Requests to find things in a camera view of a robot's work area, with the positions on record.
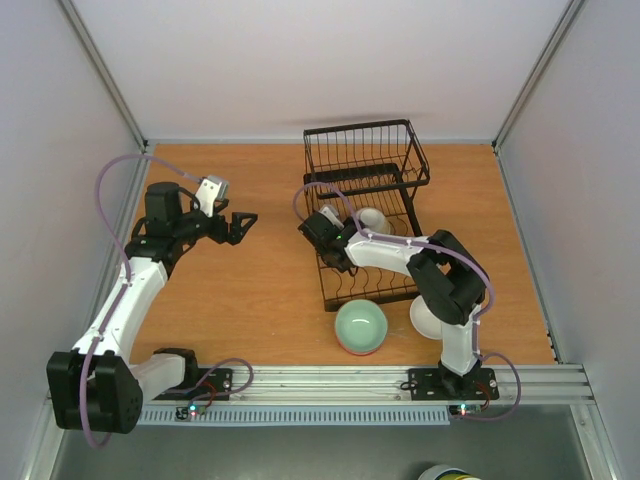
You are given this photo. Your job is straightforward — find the left small circuit board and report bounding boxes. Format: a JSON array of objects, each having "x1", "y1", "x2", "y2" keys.
[{"x1": 175, "y1": 405, "x2": 208, "y2": 421}]

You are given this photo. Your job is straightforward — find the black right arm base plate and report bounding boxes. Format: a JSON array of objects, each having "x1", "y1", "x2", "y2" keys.
[{"x1": 400, "y1": 367, "x2": 500, "y2": 401}]

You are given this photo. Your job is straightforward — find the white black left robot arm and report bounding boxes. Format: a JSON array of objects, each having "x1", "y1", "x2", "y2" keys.
[{"x1": 46, "y1": 176, "x2": 258, "y2": 434}]

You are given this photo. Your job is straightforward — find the small circuit board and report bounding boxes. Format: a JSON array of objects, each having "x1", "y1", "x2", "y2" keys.
[
  {"x1": 175, "y1": 405, "x2": 208, "y2": 421},
  {"x1": 449, "y1": 403, "x2": 486, "y2": 418}
]

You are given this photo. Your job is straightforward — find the red bowl under green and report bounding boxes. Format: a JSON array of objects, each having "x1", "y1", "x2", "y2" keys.
[{"x1": 340, "y1": 344, "x2": 380, "y2": 357}]

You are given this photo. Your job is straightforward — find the right small circuit board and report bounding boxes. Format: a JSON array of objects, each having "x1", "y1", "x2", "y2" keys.
[{"x1": 449, "y1": 403, "x2": 486, "y2": 418}]

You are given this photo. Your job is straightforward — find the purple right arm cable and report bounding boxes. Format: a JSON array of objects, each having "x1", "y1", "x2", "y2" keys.
[{"x1": 292, "y1": 180, "x2": 524, "y2": 425}]

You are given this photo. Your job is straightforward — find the white yellow round container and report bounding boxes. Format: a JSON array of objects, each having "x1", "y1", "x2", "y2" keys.
[{"x1": 418, "y1": 464, "x2": 480, "y2": 480}]

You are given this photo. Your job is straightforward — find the aluminium front frame rail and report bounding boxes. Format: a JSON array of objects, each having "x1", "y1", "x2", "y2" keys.
[{"x1": 47, "y1": 363, "x2": 596, "y2": 407}]

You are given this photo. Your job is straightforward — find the white ceramic bowl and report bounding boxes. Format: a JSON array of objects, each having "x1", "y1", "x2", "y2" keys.
[{"x1": 409, "y1": 296, "x2": 442, "y2": 341}]

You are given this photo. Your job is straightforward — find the mint green ceramic bowl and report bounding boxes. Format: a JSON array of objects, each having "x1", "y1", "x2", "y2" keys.
[{"x1": 334, "y1": 299, "x2": 388, "y2": 350}]

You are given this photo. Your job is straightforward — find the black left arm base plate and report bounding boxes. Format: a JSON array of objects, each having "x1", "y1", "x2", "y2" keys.
[{"x1": 154, "y1": 367, "x2": 233, "y2": 401}]

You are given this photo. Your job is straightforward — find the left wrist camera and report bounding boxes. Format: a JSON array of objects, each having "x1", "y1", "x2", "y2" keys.
[{"x1": 195, "y1": 175, "x2": 229, "y2": 217}]

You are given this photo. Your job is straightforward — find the grey slotted cable duct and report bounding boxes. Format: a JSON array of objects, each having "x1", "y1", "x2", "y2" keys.
[{"x1": 138, "y1": 405, "x2": 450, "y2": 428}]

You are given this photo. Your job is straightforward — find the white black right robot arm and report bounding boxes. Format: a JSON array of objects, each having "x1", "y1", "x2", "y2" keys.
[{"x1": 298, "y1": 211, "x2": 494, "y2": 398}]

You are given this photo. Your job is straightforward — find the sun pattern ceramic bowl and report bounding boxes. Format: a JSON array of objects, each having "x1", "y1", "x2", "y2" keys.
[{"x1": 356, "y1": 207, "x2": 392, "y2": 235}]

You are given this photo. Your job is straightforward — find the black wire dish rack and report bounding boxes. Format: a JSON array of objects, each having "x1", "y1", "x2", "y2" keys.
[{"x1": 303, "y1": 119, "x2": 430, "y2": 312}]

